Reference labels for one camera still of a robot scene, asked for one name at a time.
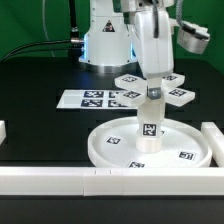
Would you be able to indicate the white right fence bar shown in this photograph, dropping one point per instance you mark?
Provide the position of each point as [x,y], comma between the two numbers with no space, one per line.
[215,139]

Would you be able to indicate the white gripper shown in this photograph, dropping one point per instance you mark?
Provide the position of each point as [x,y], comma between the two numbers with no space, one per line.
[154,55]

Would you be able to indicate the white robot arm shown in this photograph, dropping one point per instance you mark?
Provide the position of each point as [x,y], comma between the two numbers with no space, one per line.
[129,34]

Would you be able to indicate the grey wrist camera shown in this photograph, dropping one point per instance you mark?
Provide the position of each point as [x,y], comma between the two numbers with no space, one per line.
[193,38]

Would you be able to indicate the white marker sheet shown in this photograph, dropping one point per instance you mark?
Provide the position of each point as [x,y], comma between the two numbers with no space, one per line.
[89,99]

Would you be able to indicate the white cross-shaped table base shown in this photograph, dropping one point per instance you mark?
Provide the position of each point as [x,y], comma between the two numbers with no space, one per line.
[134,90]

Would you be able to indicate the white left fence bar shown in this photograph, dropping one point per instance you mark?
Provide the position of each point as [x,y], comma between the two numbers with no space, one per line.
[2,131]

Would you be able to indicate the white round table top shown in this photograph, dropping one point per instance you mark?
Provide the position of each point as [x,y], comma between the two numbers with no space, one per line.
[113,144]

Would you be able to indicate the white fence bar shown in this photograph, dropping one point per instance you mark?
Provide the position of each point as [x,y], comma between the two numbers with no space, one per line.
[2,131]
[73,181]
[215,139]

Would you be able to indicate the white front fence bar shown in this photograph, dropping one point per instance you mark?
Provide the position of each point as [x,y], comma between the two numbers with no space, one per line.
[73,181]

